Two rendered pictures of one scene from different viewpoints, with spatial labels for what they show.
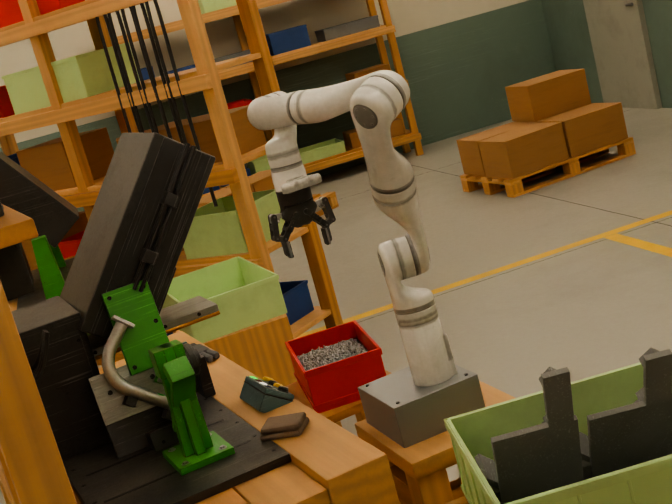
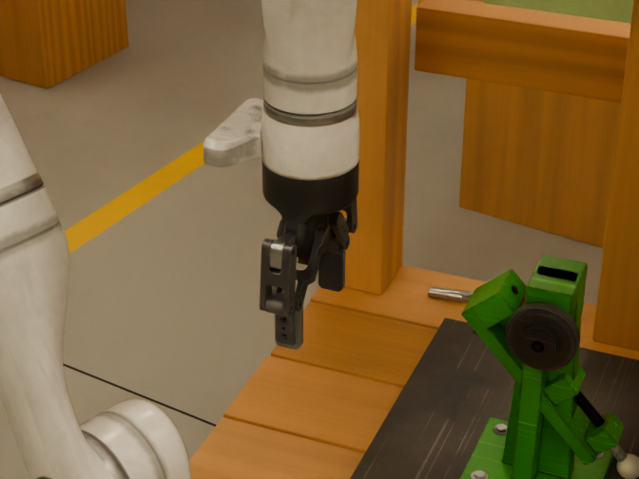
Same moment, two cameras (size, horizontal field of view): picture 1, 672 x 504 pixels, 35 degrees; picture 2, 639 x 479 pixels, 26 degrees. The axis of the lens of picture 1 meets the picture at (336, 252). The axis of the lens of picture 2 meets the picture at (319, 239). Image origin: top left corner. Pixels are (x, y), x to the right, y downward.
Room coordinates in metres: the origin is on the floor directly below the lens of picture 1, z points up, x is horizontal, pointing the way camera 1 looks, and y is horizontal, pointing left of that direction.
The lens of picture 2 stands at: (2.97, -0.63, 1.93)
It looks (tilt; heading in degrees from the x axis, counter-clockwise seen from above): 31 degrees down; 134
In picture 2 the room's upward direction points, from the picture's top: straight up
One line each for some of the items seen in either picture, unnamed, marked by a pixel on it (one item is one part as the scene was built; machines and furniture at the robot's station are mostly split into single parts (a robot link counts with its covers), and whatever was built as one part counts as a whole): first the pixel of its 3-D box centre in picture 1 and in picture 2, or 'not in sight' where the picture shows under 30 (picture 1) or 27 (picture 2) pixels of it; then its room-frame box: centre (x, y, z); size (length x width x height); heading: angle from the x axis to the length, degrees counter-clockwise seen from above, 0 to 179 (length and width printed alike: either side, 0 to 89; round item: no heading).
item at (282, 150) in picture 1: (279, 128); (309, 3); (2.31, 0.05, 1.57); 0.09 x 0.07 x 0.15; 133
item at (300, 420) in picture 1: (283, 425); not in sight; (2.31, 0.22, 0.91); 0.10 x 0.08 x 0.03; 73
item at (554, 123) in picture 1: (538, 130); not in sight; (8.76, -1.88, 0.37); 1.20 x 0.80 x 0.74; 110
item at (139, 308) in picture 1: (135, 324); not in sight; (2.57, 0.52, 1.17); 0.13 x 0.12 x 0.20; 22
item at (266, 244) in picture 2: (327, 209); (278, 277); (2.33, -0.01, 1.37); 0.03 x 0.02 x 0.06; 22
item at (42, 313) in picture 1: (56, 376); not in sight; (2.66, 0.78, 1.07); 0.30 x 0.18 x 0.34; 22
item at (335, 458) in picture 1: (244, 412); not in sight; (2.71, 0.35, 0.82); 1.50 x 0.14 x 0.15; 22
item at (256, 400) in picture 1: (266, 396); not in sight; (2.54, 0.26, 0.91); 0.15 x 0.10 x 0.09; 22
